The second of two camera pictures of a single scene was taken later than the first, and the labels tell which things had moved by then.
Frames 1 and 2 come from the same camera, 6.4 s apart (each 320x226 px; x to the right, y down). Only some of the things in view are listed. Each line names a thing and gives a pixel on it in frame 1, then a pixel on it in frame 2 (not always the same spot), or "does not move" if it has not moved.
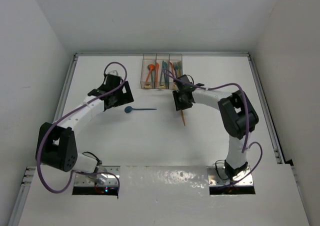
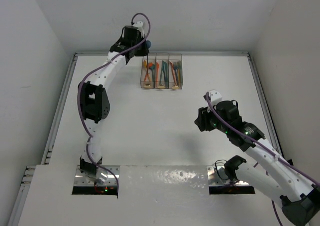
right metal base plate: x=214 y=180 does not move
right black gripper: x=179 y=105 → x=202 y=120
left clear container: x=147 y=77 does not move
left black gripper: x=125 y=97 → x=144 y=52
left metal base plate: x=83 y=180 does not move
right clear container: x=175 y=65 does not move
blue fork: x=176 y=67 does not move
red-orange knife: x=157 y=66 does not move
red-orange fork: x=173 y=69 does not move
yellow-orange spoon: x=183 y=117 → x=145 y=65
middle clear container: x=161 y=80 does not move
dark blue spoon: x=129 y=109 → x=148 y=46
